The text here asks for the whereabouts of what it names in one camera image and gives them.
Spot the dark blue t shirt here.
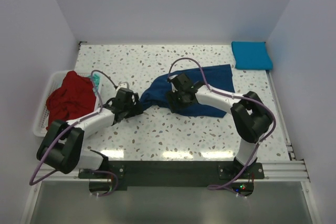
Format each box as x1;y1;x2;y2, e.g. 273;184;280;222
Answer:
140;65;235;118

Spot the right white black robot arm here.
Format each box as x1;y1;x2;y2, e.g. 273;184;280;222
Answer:
166;73;276;178

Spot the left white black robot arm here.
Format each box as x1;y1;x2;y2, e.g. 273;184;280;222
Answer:
37;87;143;178

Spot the mint green t shirt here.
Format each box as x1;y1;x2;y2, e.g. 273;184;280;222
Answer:
88;73;101;93

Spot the red t shirt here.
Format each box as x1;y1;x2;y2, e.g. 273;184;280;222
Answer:
46;71;96;130

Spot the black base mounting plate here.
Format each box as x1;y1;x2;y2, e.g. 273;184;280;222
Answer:
78;159;263;196

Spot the folded light blue t shirt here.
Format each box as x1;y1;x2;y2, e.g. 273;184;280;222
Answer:
231;41;273;70

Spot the white plastic laundry basket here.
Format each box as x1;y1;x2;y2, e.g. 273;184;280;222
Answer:
33;70;102;137

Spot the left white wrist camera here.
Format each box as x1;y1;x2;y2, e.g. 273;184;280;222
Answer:
115;82;130;91

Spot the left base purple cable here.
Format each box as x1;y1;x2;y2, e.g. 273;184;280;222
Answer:
90;170;119;196

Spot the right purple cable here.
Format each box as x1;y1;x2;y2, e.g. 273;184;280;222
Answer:
167;58;276;191

